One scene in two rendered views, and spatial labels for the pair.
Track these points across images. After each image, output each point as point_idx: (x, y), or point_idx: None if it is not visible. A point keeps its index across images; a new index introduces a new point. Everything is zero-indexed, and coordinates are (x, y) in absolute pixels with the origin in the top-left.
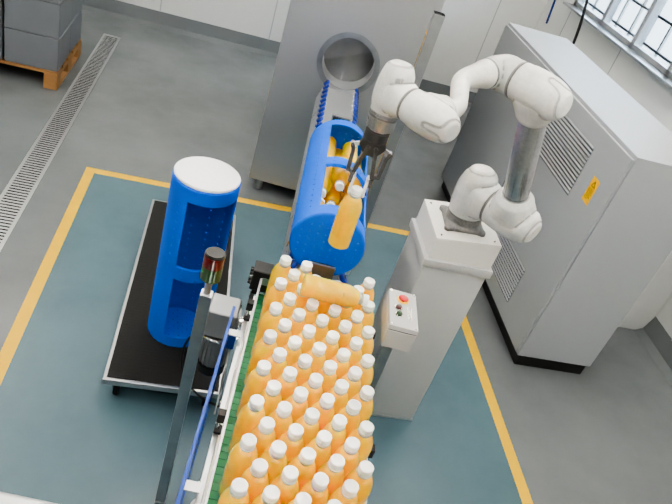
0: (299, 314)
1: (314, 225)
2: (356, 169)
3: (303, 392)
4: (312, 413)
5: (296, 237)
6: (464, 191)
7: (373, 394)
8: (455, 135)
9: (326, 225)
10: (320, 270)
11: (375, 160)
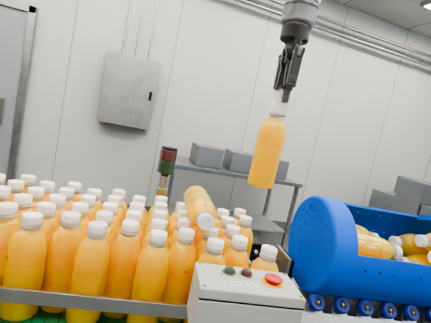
0: (156, 202)
1: (304, 211)
2: (277, 82)
3: (34, 188)
4: (1, 187)
5: (292, 227)
6: None
7: (24, 216)
8: None
9: (312, 212)
10: (280, 258)
11: (285, 61)
